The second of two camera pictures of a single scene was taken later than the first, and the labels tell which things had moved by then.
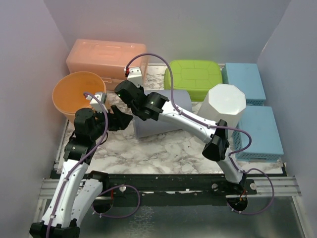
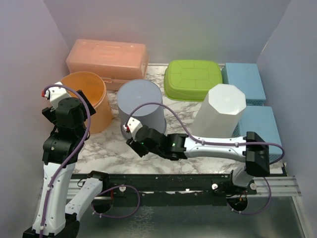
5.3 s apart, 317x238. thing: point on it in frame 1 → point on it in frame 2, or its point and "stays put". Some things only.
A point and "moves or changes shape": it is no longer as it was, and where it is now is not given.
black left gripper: [119, 120] → [52, 113]
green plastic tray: [197, 76] stays put
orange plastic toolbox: [107, 59] stays put
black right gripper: [139, 89] → [135, 146]
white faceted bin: [225, 101] stays put
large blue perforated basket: [245, 77] stays put
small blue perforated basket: [259, 121] stays put
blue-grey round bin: [149, 126] moves or changes shape
